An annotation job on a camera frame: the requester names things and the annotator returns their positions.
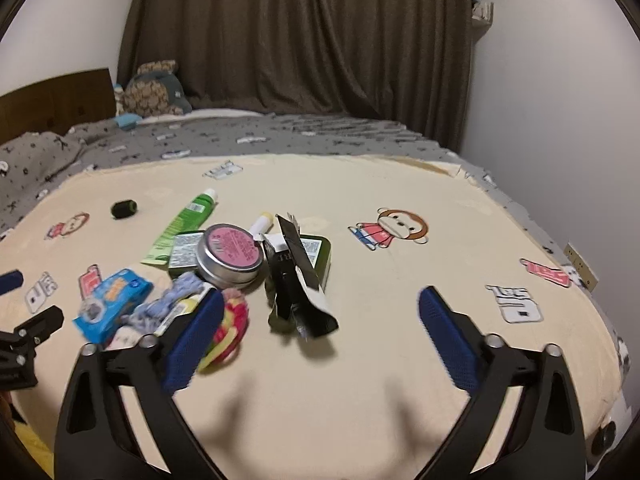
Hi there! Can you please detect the blue snack packet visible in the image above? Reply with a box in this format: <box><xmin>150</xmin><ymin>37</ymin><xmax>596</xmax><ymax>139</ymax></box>
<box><xmin>74</xmin><ymin>269</ymin><xmax>153</xmax><ymax>346</ymax></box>

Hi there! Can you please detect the pink lid round tin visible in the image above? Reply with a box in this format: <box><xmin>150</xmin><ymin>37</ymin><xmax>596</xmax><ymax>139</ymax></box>
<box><xmin>195</xmin><ymin>223</ymin><xmax>264</xmax><ymax>289</ymax></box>

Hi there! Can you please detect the black white wrapper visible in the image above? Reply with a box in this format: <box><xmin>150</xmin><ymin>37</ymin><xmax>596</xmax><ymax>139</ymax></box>
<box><xmin>262</xmin><ymin>216</ymin><xmax>340</xmax><ymax>340</ymax></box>

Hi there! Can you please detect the dark green lotion bottle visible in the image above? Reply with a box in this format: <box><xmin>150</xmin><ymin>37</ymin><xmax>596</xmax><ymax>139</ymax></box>
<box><xmin>265</xmin><ymin>233</ymin><xmax>332</xmax><ymax>289</ymax></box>

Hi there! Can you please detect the grey patterned bedsheet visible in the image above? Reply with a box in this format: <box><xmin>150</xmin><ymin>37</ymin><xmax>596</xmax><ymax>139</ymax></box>
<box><xmin>1</xmin><ymin>115</ymin><xmax>629</xmax><ymax>401</ymax></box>

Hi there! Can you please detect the blue grey knitted cloth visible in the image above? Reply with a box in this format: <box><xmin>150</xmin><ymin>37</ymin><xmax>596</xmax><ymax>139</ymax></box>
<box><xmin>125</xmin><ymin>272</ymin><xmax>207</xmax><ymax>335</ymax></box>

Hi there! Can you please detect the small green labelled box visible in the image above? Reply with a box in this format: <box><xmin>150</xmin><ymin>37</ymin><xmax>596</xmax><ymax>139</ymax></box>
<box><xmin>167</xmin><ymin>231</ymin><xmax>204</xmax><ymax>280</ymax></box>

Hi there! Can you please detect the cream cartoon blanket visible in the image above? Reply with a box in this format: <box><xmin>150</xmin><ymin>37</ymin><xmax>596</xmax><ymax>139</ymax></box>
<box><xmin>1</xmin><ymin>155</ymin><xmax>622</xmax><ymax>479</ymax></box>

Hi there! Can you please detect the wooden headboard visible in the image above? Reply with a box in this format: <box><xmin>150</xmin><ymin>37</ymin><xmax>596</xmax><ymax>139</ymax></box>
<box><xmin>0</xmin><ymin>68</ymin><xmax>116</xmax><ymax>143</ymax></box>

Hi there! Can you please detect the green squeeze tube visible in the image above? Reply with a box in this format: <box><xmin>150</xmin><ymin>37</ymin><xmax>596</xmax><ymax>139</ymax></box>
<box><xmin>141</xmin><ymin>188</ymin><xmax>218</xmax><ymax>266</ymax></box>

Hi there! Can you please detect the light blue small item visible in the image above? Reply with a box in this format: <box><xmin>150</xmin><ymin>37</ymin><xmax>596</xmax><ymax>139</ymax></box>
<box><xmin>114</xmin><ymin>113</ymin><xmax>142</xmax><ymax>130</ymax></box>

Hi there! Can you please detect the brown patterned plush toy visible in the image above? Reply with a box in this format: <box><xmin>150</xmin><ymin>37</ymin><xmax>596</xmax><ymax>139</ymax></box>
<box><xmin>122</xmin><ymin>60</ymin><xmax>192</xmax><ymax>118</ymax></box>

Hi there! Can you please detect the white yellow lip balm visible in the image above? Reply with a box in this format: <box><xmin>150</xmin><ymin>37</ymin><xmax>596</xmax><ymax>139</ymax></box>
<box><xmin>248</xmin><ymin>211</ymin><xmax>274</xmax><ymax>242</ymax></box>

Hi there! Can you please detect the brown curtain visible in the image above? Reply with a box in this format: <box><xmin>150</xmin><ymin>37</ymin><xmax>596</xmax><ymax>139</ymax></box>
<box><xmin>117</xmin><ymin>0</ymin><xmax>472</xmax><ymax>148</ymax></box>

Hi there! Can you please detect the red yellow woven ring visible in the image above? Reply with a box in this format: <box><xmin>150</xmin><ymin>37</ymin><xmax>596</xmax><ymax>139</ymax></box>
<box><xmin>196</xmin><ymin>288</ymin><xmax>251</xmax><ymax>374</ymax></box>

